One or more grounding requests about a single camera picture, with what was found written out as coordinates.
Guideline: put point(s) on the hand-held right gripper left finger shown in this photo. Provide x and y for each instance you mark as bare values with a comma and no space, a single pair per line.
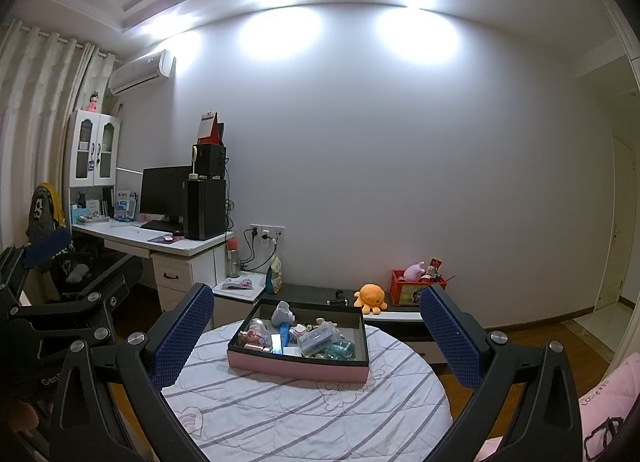
182,337

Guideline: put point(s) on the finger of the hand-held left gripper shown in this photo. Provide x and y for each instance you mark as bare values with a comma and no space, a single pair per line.
47,247
75,312

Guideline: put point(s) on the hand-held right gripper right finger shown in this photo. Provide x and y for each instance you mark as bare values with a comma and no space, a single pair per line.
452,337

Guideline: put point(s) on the white power adapter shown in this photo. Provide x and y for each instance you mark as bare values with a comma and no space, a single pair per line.
282,313

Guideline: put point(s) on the long blue box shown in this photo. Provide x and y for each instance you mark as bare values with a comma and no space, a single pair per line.
285,334

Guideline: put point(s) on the teal ball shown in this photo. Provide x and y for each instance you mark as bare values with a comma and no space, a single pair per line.
340,349

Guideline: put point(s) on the pink box with black rim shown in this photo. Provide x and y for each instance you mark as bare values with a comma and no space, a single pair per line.
300,369

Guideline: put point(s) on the clear plastic case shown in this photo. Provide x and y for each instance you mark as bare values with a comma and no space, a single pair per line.
317,339

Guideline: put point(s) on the red crate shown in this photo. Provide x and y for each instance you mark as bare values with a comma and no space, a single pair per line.
415,294

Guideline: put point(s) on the black office chair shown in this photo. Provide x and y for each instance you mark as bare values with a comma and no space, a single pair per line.
130,269

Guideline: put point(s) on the white nightstand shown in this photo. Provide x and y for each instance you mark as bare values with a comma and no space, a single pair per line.
240,297

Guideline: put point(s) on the white desk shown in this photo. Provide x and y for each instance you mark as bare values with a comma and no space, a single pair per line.
175,267

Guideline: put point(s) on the bag of pink items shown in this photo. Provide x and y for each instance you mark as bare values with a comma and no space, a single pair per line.
236,284

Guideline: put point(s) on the pink plush toy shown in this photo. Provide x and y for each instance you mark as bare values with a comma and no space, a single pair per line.
414,272

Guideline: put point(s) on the blue white packet box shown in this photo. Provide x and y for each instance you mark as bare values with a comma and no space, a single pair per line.
125,204

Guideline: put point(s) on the orange octopus plush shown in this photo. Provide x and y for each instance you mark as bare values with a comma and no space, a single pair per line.
371,298

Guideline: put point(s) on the clear bottle with red cap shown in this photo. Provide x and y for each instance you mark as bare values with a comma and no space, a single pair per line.
234,259

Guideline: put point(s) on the white glass door cabinet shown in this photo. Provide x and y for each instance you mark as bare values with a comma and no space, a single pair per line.
95,149

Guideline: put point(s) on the yellow blue snack bag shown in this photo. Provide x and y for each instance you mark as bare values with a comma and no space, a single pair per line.
275,277

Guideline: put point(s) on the black keyboard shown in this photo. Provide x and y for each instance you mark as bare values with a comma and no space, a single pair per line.
162,226

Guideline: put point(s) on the cream curtain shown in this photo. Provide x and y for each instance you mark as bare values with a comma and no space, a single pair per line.
35,132

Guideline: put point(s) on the small black cylinder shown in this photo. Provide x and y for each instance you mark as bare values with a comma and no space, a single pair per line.
337,298

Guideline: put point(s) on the black monitor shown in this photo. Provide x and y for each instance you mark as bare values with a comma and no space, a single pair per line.
162,192

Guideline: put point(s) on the black computer tower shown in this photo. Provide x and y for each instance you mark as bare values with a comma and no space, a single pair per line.
207,209

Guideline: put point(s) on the black low bench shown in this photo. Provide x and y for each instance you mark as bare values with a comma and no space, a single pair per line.
310,294

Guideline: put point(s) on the white striped quilt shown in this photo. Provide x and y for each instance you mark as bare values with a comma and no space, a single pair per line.
300,417

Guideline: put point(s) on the pink doll figure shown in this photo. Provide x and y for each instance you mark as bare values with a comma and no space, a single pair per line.
92,103

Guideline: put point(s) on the small cream desk ornament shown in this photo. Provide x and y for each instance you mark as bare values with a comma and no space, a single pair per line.
193,157

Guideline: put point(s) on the black speaker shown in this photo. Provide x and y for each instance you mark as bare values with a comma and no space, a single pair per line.
212,161

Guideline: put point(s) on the white door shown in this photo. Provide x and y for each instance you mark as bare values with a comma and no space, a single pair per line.
620,232

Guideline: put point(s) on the white air conditioner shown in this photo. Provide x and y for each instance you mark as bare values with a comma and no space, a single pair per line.
142,72

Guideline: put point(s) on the red desk calendar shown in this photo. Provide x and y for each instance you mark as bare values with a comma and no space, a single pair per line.
210,129

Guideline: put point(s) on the white wall socket panel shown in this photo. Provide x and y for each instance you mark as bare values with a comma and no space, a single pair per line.
267,231

